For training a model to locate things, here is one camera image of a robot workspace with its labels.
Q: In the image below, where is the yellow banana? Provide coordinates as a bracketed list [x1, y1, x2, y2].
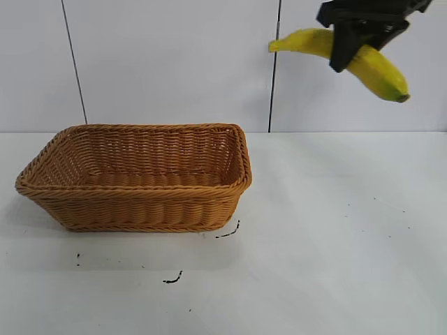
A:
[268, 27, 411, 103]

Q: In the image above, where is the brown woven wicker basket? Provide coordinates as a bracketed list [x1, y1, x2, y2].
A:
[15, 121, 253, 233]

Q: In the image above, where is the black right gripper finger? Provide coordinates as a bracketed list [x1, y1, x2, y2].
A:
[367, 20, 410, 52]
[328, 23, 372, 73]

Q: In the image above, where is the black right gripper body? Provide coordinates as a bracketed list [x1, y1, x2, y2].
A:
[316, 0, 434, 28]

